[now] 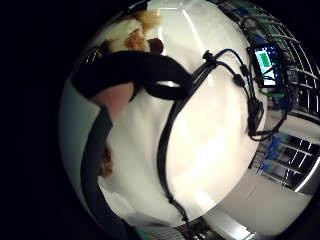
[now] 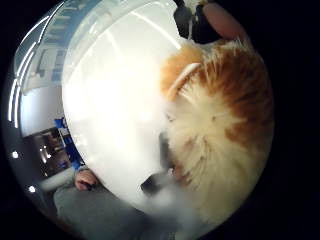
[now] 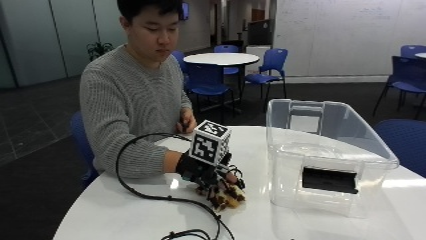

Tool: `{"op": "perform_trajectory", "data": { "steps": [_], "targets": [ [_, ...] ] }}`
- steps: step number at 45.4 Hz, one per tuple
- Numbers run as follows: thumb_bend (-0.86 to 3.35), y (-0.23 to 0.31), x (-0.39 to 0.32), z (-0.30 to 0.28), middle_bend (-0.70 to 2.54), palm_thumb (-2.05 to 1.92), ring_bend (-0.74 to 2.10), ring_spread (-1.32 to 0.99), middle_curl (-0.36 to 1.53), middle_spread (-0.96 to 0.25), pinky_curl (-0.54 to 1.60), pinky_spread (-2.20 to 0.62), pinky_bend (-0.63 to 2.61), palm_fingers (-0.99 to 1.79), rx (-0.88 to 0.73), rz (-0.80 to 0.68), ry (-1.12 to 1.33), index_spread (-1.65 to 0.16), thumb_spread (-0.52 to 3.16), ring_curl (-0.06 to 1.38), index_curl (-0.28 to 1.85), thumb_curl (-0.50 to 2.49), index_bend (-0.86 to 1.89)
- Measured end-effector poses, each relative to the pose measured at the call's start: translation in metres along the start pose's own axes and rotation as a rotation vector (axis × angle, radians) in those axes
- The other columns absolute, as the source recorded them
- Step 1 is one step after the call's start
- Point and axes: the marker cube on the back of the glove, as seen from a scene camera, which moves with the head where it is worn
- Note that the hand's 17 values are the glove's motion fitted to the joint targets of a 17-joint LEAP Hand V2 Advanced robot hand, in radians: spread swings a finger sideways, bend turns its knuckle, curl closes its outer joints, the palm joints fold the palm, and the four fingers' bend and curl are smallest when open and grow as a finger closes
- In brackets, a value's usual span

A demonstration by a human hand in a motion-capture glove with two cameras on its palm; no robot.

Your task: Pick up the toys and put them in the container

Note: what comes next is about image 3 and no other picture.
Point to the brown spotted soft toy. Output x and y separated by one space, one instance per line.
228 198

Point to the white cube with black markers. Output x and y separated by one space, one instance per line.
210 144

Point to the blue chair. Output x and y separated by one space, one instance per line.
268 66
85 146
407 143
179 58
227 50
408 78
208 81
413 50

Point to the the person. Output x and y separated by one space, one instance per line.
128 96

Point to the round white table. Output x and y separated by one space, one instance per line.
222 58

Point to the black label on bin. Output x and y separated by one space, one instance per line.
330 180

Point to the clear plastic storage bin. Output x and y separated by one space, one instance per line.
328 146

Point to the green potted plant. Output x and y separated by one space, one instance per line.
99 50

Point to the black cabinet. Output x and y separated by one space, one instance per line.
259 32

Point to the blue wall screen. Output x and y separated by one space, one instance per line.
186 11

